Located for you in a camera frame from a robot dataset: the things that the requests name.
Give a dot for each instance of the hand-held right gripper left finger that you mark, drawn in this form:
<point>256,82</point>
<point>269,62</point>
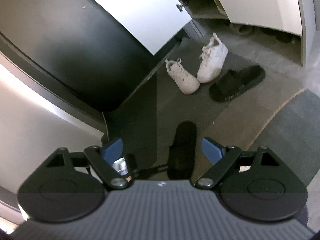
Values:
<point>113,150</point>

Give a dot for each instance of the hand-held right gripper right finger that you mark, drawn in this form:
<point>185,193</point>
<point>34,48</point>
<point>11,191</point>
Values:
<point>211,151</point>

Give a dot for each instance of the black slide sandal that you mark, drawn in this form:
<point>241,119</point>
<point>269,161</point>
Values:
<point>237,83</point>
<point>182,150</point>

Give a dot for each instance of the white lace-up sneaker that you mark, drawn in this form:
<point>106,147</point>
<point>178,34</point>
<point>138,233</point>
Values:
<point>183,78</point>
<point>212,62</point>

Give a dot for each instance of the grey shoe cabinet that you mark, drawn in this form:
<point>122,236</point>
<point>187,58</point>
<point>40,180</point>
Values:
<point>200,7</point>

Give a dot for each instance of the grey ribbed door mat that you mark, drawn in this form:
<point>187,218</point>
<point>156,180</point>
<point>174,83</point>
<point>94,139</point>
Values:
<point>200,115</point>

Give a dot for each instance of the grey-blue rug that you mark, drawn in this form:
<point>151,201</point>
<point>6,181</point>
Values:
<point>295,130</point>

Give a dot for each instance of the dark entrance door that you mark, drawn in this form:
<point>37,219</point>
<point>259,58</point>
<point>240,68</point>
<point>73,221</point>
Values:
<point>75,55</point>

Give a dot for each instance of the grey-brown slipper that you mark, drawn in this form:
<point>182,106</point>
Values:
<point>241,28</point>

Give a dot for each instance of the black shoe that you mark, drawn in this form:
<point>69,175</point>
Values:
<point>280,36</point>

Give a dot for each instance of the plain white cabinet door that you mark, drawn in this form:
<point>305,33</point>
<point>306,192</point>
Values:
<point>140,12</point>

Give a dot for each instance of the white stickered cabinet door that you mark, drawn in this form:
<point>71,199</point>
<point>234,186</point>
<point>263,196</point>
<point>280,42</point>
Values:
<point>255,2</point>

